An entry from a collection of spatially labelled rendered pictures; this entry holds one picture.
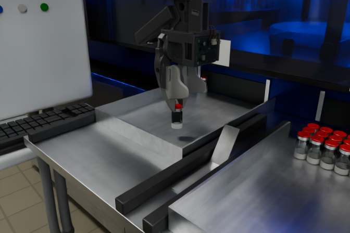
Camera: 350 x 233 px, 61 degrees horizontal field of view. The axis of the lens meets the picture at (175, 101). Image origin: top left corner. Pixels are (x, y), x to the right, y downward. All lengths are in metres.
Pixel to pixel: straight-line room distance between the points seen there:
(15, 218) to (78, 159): 1.38
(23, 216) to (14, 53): 1.15
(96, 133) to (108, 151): 0.08
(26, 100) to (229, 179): 0.70
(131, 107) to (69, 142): 0.19
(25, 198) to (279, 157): 1.69
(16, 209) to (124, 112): 1.35
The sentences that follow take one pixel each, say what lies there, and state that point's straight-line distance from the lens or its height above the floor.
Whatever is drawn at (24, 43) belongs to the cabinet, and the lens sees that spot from 0.96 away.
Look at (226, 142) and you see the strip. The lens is 0.52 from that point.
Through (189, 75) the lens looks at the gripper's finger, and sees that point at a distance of 0.56.
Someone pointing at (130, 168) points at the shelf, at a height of 0.88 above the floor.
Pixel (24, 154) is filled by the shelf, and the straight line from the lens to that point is 0.79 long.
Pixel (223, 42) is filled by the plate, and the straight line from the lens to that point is 0.71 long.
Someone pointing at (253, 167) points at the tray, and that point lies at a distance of 0.53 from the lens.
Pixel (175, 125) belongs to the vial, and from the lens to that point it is 0.58.
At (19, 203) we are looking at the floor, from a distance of 2.02.
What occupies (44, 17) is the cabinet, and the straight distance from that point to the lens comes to 0.98.
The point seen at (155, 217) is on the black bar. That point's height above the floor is 0.90.
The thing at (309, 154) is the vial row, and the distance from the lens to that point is 0.56.
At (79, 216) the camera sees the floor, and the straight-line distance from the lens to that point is 1.81.
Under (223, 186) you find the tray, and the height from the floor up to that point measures 0.88.
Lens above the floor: 1.16
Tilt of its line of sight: 21 degrees down
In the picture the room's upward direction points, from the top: straight up
